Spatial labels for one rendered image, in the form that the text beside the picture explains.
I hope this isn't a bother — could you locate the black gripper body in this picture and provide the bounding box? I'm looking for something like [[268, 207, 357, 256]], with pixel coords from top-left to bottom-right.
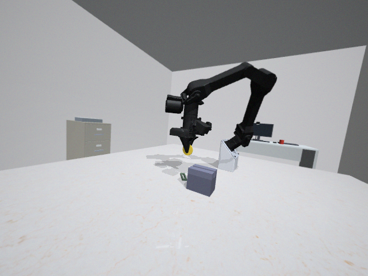
[[170, 114, 204, 137]]

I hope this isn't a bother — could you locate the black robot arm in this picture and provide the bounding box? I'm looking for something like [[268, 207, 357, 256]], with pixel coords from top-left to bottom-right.
[[165, 62, 277, 152]]

